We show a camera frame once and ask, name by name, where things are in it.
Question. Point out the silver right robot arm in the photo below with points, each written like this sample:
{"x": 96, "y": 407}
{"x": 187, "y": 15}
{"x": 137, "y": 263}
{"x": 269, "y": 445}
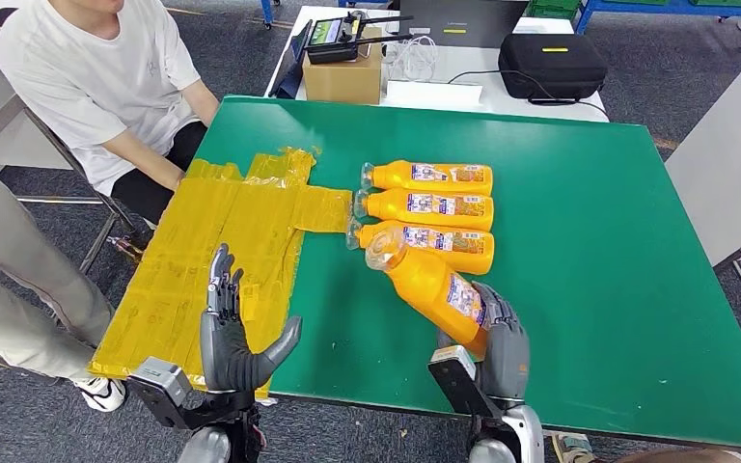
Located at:
{"x": 511, "y": 434}

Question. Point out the green plastic crate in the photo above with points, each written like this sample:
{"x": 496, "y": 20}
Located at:
{"x": 549, "y": 9}

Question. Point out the seated person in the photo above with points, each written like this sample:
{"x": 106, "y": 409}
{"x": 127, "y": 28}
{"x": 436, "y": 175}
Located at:
{"x": 89, "y": 76}

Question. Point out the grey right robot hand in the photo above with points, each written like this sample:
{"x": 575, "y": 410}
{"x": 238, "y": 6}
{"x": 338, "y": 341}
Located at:
{"x": 508, "y": 358}

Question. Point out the white table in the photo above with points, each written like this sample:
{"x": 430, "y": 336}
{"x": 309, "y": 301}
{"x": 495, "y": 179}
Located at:
{"x": 505, "y": 110}

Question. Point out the blue steel rack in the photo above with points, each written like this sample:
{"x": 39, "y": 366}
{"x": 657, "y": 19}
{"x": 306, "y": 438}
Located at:
{"x": 664, "y": 8}

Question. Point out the yellow taped sheet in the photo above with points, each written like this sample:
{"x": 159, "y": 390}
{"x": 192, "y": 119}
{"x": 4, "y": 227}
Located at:
{"x": 172, "y": 268}

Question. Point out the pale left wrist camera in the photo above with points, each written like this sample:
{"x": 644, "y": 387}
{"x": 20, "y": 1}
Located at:
{"x": 159, "y": 383}

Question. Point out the brown cardboard box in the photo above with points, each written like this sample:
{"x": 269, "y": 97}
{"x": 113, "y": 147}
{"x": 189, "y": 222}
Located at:
{"x": 342, "y": 83}

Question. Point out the dark grey flat case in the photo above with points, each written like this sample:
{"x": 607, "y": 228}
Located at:
{"x": 473, "y": 19}

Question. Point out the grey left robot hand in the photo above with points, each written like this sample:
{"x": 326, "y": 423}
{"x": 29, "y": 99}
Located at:
{"x": 230, "y": 358}

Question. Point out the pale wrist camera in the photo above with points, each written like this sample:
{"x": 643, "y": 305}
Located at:
{"x": 460, "y": 383}
{"x": 159, "y": 383}

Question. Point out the standing person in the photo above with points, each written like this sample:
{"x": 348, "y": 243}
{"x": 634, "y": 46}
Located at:
{"x": 0, "y": 255}

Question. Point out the orange detergent bottle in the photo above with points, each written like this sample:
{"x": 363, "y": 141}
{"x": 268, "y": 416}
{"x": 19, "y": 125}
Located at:
{"x": 396, "y": 207}
{"x": 466, "y": 255}
{"x": 428, "y": 287}
{"x": 396, "y": 176}

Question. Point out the white flat box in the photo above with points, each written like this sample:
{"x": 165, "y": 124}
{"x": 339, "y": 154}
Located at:
{"x": 431, "y": 94}

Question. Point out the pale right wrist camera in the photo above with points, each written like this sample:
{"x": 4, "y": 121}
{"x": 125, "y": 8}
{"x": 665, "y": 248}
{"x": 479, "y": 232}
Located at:
{"x": 460, "y": 383}

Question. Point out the grey table with metal legs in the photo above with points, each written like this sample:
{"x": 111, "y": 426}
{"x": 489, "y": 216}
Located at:
{"x": 716, "y": 160}

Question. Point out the dark blue tablet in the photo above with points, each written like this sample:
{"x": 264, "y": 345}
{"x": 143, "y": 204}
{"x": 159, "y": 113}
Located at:
{"x": 290, "y": 70}

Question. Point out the black remote controller with antennas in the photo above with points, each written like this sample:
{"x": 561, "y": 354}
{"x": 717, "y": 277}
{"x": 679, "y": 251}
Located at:
{"x": 332, "y": 48}

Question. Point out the black carrying case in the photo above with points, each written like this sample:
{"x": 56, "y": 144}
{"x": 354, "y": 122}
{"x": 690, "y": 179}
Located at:
{"x": 549, "y": 70}

